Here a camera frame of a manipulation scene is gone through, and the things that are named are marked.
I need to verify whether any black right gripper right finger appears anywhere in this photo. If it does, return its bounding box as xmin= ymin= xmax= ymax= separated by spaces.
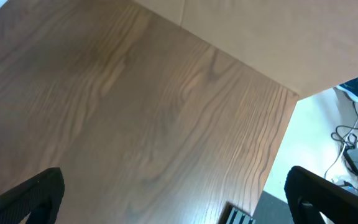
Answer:
xmin=284 ymin=166 xmax=358 ymax=224

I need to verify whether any black power adapter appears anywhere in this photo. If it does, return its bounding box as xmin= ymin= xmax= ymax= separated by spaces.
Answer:
xmin=343 ymin=147 xmax=358 ymax=176

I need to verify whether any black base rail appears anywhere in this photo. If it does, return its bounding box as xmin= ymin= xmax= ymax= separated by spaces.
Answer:
xmin=218 ymin=190 xmax=295 ymax=224

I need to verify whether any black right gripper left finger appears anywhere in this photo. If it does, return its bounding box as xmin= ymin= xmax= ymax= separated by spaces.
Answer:
xmin=0 ymin=167 xmax=65 ymax=224

